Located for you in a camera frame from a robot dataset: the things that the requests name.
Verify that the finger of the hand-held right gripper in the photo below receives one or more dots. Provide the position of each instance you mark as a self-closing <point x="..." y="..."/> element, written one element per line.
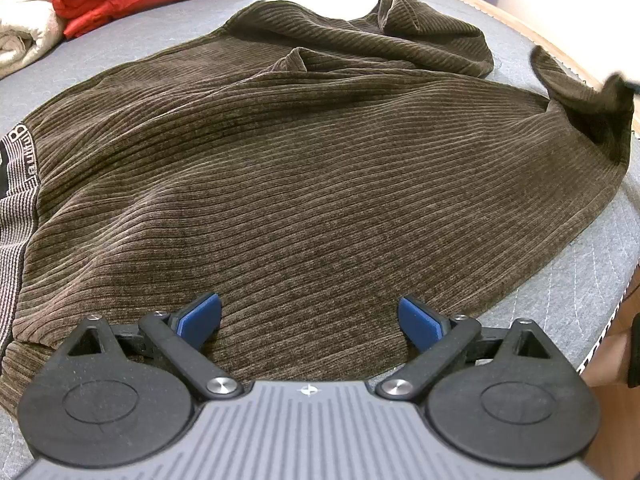
<point x="625" y="84"/>

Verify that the grey quilted mattress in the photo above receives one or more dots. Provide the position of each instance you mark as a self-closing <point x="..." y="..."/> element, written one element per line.
<point x="150" y="40"/>

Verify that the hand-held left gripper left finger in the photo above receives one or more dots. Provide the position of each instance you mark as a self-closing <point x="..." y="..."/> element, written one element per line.
<point x="201" y="314"/>

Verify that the white folded blanket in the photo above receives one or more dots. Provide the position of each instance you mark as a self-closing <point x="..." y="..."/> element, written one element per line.
<point x="25" y="20"/>

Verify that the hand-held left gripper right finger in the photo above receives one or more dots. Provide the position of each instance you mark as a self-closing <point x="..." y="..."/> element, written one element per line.
<point x="418" y="318"/>

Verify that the person's black trouser leg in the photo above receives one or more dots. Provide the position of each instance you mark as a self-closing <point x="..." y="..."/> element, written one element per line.
<point x="634" y="357"/>

